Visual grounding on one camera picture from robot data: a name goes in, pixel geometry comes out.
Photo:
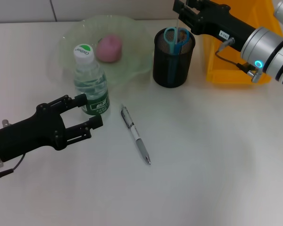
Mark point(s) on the grey retractable pen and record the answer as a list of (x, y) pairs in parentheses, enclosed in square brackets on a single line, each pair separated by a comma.
[(135, 134)]

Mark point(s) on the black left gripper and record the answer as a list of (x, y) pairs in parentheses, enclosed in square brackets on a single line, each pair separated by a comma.
[(28, 136)]

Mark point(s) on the pink peach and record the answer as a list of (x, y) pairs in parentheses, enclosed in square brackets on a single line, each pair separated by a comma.
[(108, 49)]

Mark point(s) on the yellow plastic bin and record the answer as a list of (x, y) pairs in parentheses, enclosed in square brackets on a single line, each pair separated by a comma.
[(226, 70)]

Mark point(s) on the blue scissors with sheath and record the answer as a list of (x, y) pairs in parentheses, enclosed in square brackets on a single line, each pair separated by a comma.
[(172, 40)]

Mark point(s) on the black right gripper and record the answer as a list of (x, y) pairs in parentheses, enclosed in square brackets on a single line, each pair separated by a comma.
[(221, 21)]

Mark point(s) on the clear green-label water bottle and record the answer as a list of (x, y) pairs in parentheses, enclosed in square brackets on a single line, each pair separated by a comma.
[(89, 77)]

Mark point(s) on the black mesh pen holder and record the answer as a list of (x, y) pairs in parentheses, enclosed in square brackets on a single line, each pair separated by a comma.
[(162, 73)]

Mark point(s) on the green glass fruit plate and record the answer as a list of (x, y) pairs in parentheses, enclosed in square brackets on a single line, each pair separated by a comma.
[(132, 58)]

